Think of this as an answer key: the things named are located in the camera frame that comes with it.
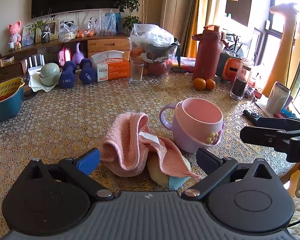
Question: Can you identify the pastel picture card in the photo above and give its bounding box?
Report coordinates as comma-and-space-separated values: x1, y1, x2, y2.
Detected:
22, 24, 37, 47

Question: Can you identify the pale green bowl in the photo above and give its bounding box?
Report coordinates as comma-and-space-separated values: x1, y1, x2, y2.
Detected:
39, 63, 62, 87

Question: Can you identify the clear bag of oranges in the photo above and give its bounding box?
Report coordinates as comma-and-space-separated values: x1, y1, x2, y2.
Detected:
77, 19, 96, 39

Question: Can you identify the flat colourful storage box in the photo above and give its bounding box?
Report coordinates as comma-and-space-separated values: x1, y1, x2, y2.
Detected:
172, 56, 197, 74

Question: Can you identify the orange and white tissue box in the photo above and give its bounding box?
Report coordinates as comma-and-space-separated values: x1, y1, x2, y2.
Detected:
90, 51, 130, 82

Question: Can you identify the orange and green box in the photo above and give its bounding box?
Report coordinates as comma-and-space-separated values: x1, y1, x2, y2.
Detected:
216, 52, 243, 84

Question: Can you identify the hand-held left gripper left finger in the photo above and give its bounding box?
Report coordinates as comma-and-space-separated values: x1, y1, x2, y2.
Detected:
27, 148, 115, 202

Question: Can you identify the pink kettlebell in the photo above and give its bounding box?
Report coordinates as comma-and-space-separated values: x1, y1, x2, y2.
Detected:
58, 46, 72, 67

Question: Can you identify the glass bottle with dark tea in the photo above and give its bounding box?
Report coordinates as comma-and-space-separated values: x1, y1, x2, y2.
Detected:
229, 57, 255, 101

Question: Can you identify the tall green potted plant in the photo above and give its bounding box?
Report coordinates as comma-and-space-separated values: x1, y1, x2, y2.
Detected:
114, 0, 165, 32

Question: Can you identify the wooden television cabinet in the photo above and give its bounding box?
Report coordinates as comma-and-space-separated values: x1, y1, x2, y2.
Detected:
0, 32, 131, 84

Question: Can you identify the blue basin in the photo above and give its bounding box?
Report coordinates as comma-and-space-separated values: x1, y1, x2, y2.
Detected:
0, 85, 25, 123

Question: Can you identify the black remote control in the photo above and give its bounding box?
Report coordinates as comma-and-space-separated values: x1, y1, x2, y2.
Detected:
243, 109, 263, 124

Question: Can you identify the cream photo frame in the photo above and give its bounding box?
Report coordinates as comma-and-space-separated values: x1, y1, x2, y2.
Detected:
35, 20, 59, 43

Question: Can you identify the clear bag with blue box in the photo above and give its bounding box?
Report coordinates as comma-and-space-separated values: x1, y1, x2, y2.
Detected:
95, 9, 117, 36

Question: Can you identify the red water bottle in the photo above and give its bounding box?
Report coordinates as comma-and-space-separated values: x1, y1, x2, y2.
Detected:
191, 25, 227, 81

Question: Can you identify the crumpled clear plastic bag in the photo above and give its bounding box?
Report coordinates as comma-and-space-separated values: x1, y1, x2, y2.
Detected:
130, 24, 175, 51

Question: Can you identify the yellow and blue plush toy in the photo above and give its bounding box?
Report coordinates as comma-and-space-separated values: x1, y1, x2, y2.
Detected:
146, 155, 192, 191

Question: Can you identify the small plant in dark pot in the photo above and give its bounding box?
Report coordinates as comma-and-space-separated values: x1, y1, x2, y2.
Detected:
27, 9, 59, 44

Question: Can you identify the pink towel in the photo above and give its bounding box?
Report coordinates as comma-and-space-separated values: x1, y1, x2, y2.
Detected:
99, 112, 201, 180

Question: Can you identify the purple swan kettlebell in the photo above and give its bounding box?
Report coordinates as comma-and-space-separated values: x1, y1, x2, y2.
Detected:
72, 42, 87, 64

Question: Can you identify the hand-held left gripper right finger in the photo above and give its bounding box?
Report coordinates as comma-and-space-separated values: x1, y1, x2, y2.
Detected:
181, 148, 278, 198

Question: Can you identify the giraffe plush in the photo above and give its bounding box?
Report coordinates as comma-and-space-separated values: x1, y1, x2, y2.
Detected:
262, 2, 300, 97

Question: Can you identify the yellow curtain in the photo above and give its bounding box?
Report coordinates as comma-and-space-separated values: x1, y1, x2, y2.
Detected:
184, 0, 212, 58

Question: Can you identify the clear bag of fruit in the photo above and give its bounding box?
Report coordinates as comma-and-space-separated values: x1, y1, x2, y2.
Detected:
58, 21, 78, 42

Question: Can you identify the white cloth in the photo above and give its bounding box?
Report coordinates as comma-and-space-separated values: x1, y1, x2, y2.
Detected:
28, 68, 63, 92

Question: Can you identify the yellow colander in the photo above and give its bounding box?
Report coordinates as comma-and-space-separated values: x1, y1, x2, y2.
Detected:
0, 77, 25, 106

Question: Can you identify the pink and purple cup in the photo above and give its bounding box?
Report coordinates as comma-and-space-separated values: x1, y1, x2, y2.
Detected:
159, 98, 224, 154

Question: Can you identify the clear glass cup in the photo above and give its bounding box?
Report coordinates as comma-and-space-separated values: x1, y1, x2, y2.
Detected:
129, 61, 145, 85

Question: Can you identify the pink bear figure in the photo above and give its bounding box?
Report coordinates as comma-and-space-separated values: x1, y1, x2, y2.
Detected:
7, 21, 23, 43

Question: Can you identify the white slatted holder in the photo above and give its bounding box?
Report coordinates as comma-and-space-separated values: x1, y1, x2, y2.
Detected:
24, 54, 46, 72

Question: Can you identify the white tumbler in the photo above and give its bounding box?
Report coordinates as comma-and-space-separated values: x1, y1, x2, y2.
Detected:
266, 81, 292, 116

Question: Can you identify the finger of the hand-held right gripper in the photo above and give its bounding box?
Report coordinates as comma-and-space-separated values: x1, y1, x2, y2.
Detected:
239, 126, 294, 153
256, 116, 300, 133

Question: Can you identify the dark blue dumbbell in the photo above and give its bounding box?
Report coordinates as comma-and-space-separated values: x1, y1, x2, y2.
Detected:
79, 58, 96, 84
59, 60, 77, 89

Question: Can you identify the clear plastic fruit container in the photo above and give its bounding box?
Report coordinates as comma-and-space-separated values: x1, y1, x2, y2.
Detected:
128, 36, 179, 78

